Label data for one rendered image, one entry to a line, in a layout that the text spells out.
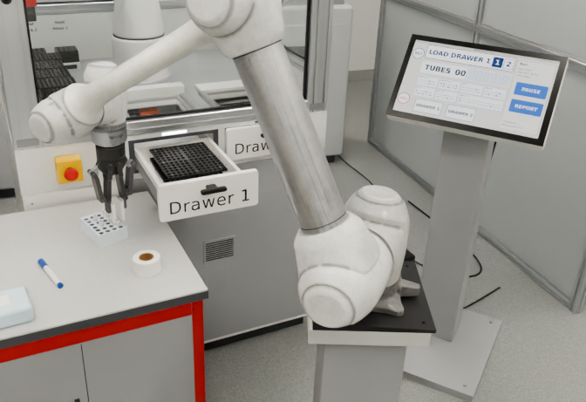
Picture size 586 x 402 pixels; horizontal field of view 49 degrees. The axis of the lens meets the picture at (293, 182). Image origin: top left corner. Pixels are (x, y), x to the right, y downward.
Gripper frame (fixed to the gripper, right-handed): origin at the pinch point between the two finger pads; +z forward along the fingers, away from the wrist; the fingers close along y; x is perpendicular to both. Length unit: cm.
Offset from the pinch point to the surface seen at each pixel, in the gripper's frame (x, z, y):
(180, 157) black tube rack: 8.7, -6.2, 25.8
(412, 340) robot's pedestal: -79, 10, 33
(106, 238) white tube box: -3.3, 5.6, -4.9
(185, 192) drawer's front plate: -11.9, -6.0, 14.9
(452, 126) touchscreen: -34, -12, 103
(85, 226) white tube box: 4.9, 4.8, -7.1
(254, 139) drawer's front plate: 11, -4, 56
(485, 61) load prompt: -31, -31, 119
